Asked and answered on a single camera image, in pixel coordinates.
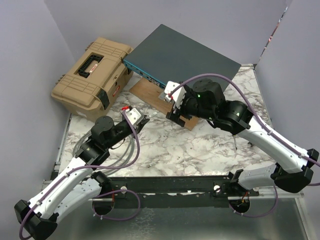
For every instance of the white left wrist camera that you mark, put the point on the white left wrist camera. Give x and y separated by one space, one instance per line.
132 115

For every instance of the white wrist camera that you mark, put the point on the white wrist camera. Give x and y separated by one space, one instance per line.
175 92
132 115

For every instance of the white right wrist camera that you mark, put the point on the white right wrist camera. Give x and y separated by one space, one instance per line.
175 92

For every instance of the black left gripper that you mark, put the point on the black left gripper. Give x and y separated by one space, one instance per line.
139 126

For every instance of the wooden base board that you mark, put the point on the wooden base board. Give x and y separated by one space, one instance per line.
150 93

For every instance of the dark blue network switch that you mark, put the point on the dark blue network switch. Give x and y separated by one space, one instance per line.
167 55

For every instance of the tan plastic tool case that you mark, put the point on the tan plastic tool case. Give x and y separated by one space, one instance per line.
92 85

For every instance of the yellow black screwdriver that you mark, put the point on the yellow black screwdriver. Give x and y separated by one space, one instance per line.
235 142

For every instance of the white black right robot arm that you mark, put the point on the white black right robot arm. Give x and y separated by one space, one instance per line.
291 171

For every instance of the metal switch stand bracket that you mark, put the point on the metal switch stand bracket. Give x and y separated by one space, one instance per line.
162 96

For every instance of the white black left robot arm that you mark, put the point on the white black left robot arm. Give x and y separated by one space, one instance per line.
81 179

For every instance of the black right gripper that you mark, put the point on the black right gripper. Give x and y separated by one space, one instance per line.
174 116

